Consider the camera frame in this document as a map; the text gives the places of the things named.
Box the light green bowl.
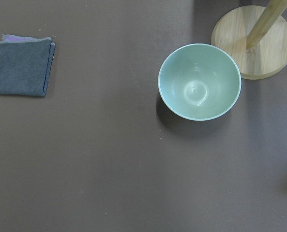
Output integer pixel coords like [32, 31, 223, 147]
[158, 43, 242, 121]

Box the grey folded cloth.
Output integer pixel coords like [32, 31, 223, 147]
[0, 34, 56, 97]

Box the wooden cup tree stand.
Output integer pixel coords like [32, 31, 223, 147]
[211, 0, 287, 80]

